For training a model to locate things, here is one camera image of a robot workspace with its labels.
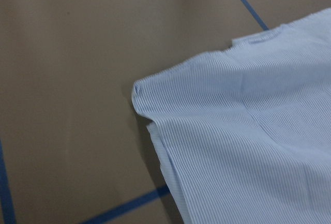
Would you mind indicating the blue striped dress shirt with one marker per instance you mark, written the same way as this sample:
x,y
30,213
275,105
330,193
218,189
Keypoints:
x,y
243,134

